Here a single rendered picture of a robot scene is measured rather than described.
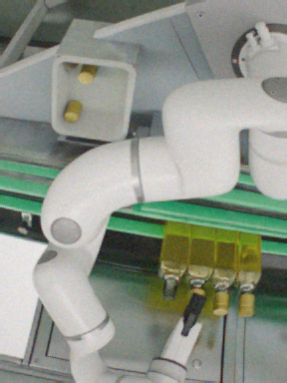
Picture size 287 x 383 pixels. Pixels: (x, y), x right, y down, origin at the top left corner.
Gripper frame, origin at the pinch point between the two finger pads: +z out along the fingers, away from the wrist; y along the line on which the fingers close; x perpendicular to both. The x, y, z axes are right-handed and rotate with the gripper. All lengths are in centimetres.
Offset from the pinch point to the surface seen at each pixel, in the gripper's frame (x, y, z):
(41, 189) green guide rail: 41.3, 5.0, 10.2
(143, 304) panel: 10.9, -12.4, 2.0
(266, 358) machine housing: -23.1, -16.3, 1.1
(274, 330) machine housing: -23.4, -16.4, 9.4
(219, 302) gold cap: -4.7, 1.4, 2.1
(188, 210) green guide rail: 9.3, 6.6, 18.2
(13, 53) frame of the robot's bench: 73, 12, 46
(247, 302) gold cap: -10.7, 1.9, 4.1
